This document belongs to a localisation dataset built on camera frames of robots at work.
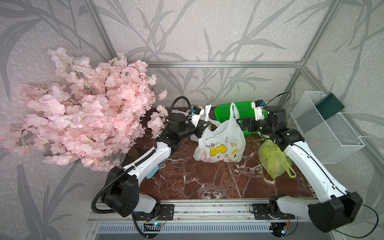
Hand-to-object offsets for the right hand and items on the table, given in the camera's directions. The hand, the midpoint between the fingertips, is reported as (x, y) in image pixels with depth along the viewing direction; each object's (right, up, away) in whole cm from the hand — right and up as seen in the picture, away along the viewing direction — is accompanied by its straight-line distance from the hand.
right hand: (243, 118), depth 76 cm
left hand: (-17, -3, -1) cm, 17 cm away
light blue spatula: (-49, -31, +11) cm, 59 cm away
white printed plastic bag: (-9, -12, +2) cm, 16 cm away
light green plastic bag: (+18, -23, +4) cm, 30 cm away
